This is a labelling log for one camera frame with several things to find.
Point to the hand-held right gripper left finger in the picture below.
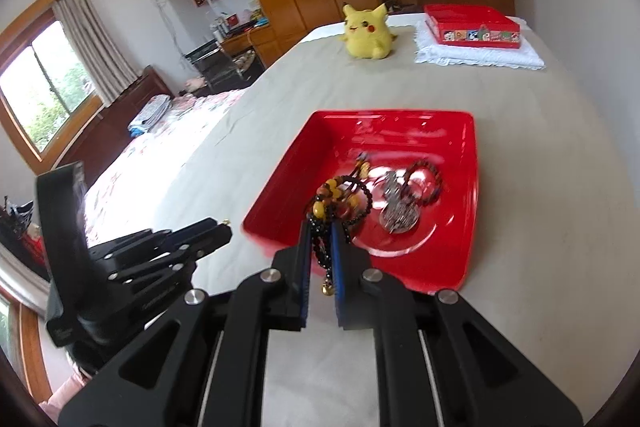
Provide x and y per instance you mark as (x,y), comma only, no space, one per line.
(304,277)

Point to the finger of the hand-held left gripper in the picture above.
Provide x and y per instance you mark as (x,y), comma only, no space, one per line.
(165,279)
(200,234)

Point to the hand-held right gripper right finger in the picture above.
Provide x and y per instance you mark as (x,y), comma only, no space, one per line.
(340,277)

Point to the red tin box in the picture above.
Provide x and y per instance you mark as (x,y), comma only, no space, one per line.
(310,157)

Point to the person's left forearm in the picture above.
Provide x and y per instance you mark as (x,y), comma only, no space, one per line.
(65,394)

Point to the floral blanket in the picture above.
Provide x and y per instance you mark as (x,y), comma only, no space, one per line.
(160,142)

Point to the folded blue patterned cloth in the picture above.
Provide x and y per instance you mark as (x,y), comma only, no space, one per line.
(150,114)

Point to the dark wooden headboard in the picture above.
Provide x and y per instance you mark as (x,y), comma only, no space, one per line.
(130,107)

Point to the wood framed window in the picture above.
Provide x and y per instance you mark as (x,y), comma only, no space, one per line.
(45,97)

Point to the black chair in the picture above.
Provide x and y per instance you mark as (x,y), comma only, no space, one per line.
(215,64)

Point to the wooden desk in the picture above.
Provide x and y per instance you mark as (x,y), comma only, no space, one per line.
(250,39)

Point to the beige curtain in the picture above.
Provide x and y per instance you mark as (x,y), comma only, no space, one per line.
(95,47)

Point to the beige bed sheet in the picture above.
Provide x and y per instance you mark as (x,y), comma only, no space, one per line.
(525,157)

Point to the yellow plush toy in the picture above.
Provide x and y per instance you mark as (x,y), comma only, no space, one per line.
(367,34)

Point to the white lace cloth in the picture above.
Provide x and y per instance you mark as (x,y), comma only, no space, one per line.
(480,56)

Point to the red tin lid cartoon strip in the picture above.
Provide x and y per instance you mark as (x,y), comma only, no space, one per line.
(475,32)

